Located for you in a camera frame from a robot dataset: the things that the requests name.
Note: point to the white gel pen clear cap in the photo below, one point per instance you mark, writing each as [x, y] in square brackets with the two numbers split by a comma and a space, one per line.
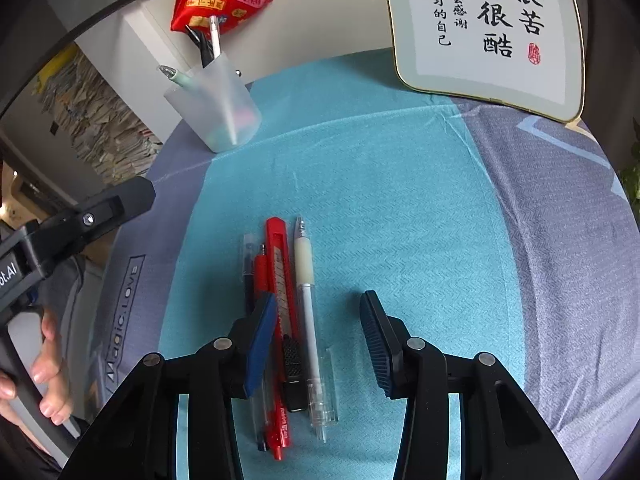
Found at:
[305, 270]

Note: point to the stack of papers on floor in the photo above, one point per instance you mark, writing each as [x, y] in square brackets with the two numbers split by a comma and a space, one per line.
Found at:
[100, 125]

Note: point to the clear black ink pen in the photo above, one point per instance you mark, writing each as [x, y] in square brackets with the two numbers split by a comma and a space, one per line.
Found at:
[248, 270]

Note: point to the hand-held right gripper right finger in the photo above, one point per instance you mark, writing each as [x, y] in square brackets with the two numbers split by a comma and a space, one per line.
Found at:
[377, 345]

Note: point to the red gel pen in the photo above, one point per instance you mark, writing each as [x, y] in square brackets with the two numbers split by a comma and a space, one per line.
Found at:
[261, 275]

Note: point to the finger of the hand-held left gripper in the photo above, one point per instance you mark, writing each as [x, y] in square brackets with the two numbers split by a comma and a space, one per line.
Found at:
[100, 212]

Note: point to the red hanging sachet ornament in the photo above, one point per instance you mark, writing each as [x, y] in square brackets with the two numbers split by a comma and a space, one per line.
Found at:
[220, 2]

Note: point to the translucent plastic pen holder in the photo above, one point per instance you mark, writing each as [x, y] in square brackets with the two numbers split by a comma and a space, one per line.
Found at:
[225, 110]

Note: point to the person's left hand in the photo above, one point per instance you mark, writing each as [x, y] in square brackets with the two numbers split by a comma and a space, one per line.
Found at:
[52, 380]

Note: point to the framed calligraphy board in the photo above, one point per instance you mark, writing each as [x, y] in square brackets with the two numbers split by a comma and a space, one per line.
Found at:
[490, 35]

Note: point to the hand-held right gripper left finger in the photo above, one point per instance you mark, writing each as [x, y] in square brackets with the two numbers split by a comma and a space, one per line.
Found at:
[260, 345]

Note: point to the red utility knife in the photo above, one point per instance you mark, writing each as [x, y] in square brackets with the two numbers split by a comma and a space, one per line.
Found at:
[279, 260]

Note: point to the green potted plant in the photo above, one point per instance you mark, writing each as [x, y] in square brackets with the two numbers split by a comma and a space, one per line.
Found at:
[632, 160]

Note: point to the slim white pen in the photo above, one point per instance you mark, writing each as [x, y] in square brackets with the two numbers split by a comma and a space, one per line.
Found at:
[215, 35]

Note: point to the glass cabinet door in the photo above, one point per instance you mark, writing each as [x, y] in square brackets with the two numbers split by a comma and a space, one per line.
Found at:
[60, 15]

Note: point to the green white mechanical pen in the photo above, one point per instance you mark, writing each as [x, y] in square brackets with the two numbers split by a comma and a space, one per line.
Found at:
[175, 76]

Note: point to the person's left forearm black sleeve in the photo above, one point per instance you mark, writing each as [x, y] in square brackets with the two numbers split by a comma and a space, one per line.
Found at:
[20, 447]

